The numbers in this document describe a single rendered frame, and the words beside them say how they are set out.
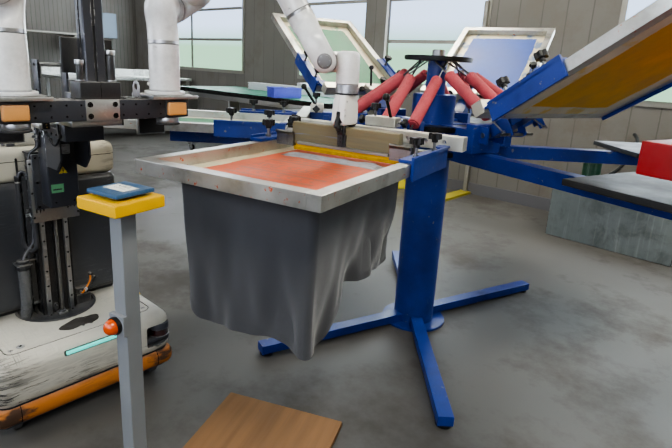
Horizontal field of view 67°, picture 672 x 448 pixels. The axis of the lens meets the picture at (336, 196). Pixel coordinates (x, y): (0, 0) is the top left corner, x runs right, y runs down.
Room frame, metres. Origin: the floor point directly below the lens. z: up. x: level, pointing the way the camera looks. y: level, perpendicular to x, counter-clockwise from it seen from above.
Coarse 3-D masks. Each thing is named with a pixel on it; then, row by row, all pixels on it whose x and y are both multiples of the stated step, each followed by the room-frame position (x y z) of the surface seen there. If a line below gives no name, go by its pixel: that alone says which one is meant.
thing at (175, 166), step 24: (240, 144) 1.64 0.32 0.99; (264, 144) 1.73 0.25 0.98; (144, 168) 1.29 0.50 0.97; (168, 168) 1.25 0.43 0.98; (192, 168) 1.23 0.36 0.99; (384, 168) 1.36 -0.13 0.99; (408, 168) 1.43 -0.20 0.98; (240, 192) 1.13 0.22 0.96; (264, 192) 1.10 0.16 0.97; (288, 192) 1.06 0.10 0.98; (312, 192) 1.05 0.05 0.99; (336, 192) 1.08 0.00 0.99; (360, 192) 1.18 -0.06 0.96
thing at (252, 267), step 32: (192, 192) 1.33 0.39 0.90; (224, 192) 1.27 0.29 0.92; (192, 224) 1.33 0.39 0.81; (224, 224) 1.27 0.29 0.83; (256, 224) 1.22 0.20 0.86; (288, 224) 1.17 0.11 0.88; (192, 256) 1.34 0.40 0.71; (224, 256) 1.28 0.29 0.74; (256, 256) 1.22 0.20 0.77; (288, 256) 1.17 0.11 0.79; (192, 288) 1.34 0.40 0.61; (224, 288) 1.28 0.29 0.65; (256, 288) 1.22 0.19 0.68; (288, 288) 1.18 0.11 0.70; (224, 320) 1.29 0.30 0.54; (256, 320) 1.24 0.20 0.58; (288, 320) 1.19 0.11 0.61
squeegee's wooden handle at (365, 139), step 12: (300, 132) 1.76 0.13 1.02; (312, 132) 1.73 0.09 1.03; (324, 132) 1.71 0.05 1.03; (336, 132) 1.68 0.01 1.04; (348, 132) 1.66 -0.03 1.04; (360, 132) 1.64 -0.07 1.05; (372, 132) 1.62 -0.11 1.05; (384, 132) 1.60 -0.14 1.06; (336, 144) 1.68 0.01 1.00; (348, 144) 1.66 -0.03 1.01; (360, 144) 1.64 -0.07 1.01; (372, 144) 1.62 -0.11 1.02; (384, 144) 1.59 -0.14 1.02
